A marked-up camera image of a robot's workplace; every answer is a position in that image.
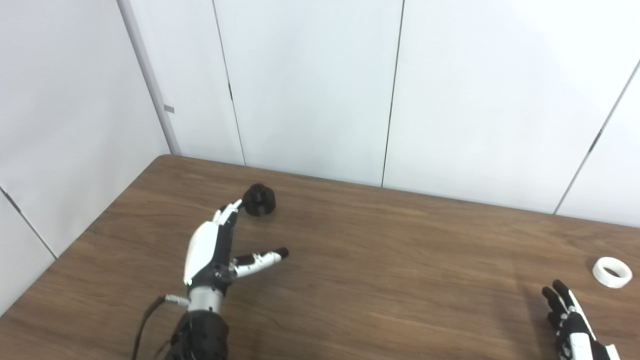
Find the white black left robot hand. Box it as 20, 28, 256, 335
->
183, 199, 290, 291

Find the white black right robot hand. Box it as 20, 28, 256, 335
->
542, 279, 621, 360

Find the white toothed ring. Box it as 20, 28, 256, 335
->
592, 257, 633, 289

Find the round black part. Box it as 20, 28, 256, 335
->
241, 183, 277, 217

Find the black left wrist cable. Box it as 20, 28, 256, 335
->
131, 294, 192, 360

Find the gray wall corner post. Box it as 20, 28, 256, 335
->
116, 0, 182, 156

